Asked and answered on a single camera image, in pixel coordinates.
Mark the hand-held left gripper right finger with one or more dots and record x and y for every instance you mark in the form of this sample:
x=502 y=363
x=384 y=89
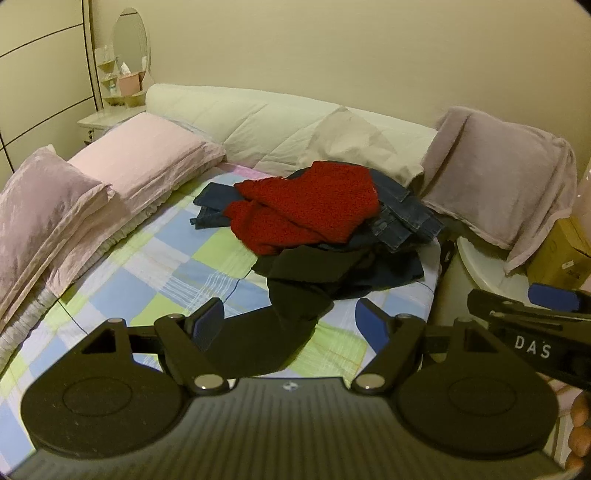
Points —
x=371 y=323

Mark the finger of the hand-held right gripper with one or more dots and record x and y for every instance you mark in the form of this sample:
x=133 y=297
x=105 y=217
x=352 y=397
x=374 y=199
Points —
x=554 y=297
x=508 y=307

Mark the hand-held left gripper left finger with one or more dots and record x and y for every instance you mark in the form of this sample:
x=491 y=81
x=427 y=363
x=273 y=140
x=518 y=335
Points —
x=210 y=319

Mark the red patterned sweater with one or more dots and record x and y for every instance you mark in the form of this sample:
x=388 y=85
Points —
x=314 y=203

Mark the person's right hand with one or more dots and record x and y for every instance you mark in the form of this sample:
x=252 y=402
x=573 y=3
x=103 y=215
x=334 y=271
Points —
x=579 y=424

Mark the cardboard box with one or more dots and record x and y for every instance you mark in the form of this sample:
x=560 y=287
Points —
x=563 y=254

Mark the navy garment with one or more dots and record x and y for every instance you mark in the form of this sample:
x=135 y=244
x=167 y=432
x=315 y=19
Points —
x=392 y=270

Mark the bed with checkered sheet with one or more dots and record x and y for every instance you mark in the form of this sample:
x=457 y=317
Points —
x=161 y=258

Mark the black garment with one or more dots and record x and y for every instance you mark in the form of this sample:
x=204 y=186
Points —
x=295 y=286

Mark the blue jeans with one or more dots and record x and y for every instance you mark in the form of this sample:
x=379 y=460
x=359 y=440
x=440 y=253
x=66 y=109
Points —
x=408 y=217

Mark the pink pillow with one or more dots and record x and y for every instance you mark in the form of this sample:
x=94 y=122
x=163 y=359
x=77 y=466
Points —
x=143 y=152

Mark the beige cloth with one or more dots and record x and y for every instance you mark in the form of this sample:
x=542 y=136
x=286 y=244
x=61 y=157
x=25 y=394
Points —
x=351 y=143

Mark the cream headboard cushion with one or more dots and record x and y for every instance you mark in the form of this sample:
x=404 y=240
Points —
x=221 y=110

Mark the white nightstand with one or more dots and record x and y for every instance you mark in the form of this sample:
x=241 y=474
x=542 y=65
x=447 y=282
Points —
x=106 y=119

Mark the pink tissue box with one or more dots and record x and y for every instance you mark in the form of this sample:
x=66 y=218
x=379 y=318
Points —
x=131 y=83

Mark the white cosmetic shelf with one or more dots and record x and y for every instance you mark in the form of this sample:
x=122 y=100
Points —
x=108 y=74

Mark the oval mirror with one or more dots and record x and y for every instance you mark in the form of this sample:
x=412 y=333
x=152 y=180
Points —
x=131 y=39

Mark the cream wardrobe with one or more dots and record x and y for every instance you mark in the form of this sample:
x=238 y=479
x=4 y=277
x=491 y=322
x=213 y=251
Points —
x=41 y=74

